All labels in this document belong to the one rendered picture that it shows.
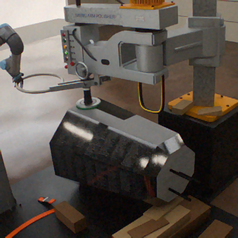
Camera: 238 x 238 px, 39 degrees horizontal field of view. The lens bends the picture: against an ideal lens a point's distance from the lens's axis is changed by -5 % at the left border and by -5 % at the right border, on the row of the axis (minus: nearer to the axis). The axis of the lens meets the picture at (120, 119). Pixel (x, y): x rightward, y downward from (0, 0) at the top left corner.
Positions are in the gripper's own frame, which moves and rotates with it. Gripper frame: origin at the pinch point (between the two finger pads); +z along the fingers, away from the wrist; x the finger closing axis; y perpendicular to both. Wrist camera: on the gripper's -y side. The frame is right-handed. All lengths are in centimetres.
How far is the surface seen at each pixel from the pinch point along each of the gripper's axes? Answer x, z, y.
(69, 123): 68, 6, 54
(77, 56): 76, -49, 42
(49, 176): 33, 83, 33
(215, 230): 191, 58, 115
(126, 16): 118, -87, 67
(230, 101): 206, -3, 15
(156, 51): 139, -64, 70
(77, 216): 82, 64, 104
